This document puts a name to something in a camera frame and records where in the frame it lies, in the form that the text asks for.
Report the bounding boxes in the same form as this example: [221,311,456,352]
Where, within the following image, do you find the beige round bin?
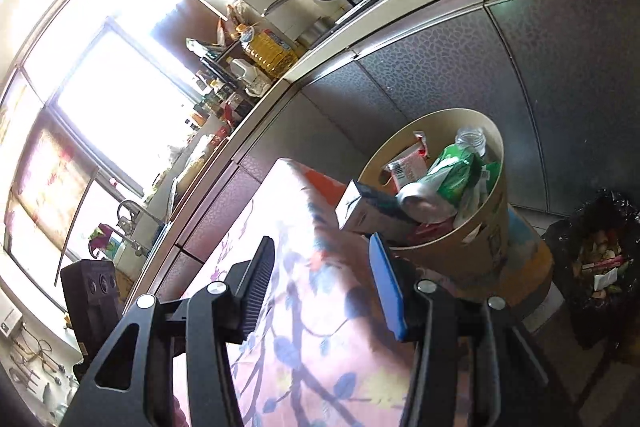
[357,108,511,303]

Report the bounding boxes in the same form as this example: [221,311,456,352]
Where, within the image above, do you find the pink green packet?
[87,224,126,260]

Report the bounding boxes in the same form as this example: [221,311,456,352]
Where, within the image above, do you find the black trash bag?
[542,189,640,350]

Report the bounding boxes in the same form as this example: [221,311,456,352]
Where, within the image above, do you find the pink floral tablecloth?
[172,157,481,427]

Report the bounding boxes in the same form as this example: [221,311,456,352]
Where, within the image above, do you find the row of condiment bottles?
[185,37,261,142]

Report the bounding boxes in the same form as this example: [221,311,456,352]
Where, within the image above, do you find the blue white milk carton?
[335,179,418,240]

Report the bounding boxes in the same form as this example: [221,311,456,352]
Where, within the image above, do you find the grey kitchen cabinet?
[120,0,640,308]

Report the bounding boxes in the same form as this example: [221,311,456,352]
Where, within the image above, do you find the red snack wrapper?
[385,132,431,188]

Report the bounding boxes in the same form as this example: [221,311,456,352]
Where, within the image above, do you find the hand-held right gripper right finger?
[369,233,583,427]

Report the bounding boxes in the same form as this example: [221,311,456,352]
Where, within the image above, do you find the kitchen window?
[0,0,236,308]

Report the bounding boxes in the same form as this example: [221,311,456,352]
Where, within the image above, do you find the crushed green can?
[395,182,458,223]

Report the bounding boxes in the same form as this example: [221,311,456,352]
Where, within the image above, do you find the green white packet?
[425,144,501,208]

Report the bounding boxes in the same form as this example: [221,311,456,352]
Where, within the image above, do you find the white plastic jug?
[227,57,273,98]

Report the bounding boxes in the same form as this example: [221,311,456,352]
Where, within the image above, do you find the metal kitchen faucet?
[116,199,151,258]

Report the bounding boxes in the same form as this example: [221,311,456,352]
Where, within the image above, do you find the small metal pot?
[297,19,333,48]

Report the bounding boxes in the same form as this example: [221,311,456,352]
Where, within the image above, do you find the clear plastic bottle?
[455,125,488,158]

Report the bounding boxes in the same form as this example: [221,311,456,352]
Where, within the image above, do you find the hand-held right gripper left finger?
[60,236,277,427]

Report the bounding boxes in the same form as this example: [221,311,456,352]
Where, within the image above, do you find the yellow cooking oil bottle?
[240,24,301,80]

